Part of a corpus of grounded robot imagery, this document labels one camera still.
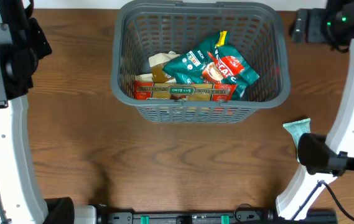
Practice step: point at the green Nescafe bag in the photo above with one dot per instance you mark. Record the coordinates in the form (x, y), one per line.
(213, 61)

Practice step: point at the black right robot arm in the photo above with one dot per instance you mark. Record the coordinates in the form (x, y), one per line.
(322, 158)

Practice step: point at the dried mushroom pouch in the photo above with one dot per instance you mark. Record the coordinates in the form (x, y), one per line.
(146, 78)
(157, 63)

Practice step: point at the grey plastic basket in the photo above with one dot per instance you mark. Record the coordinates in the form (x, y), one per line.
(145, 28)

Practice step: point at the light teal snack packet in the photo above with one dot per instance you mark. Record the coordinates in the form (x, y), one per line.
(296, 129)

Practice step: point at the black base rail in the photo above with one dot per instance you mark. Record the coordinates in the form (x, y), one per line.
(244, 215)

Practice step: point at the orange spaghetti packet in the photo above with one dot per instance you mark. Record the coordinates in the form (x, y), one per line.
(186, 92)

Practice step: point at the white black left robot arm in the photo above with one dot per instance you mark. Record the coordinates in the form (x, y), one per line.
(22, 45)

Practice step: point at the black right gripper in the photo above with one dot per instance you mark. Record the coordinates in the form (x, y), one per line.
(315, 18)

